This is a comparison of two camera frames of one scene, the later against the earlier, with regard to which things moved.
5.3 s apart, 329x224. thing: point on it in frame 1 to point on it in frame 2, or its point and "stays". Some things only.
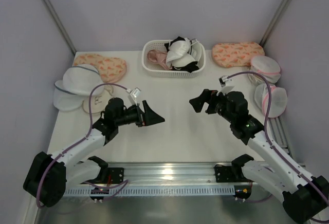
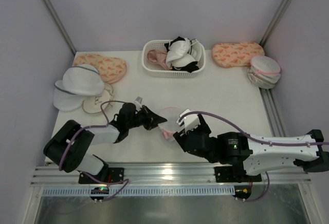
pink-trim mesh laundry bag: x=279 y=99 to x=168 y=128
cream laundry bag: x=98 y=100 stays
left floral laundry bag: x=112 y=70 stays
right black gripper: x=212 y=103 to x=184 y=136
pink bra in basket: x=158 y=57 stays
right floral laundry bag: x=229 y=54 stays
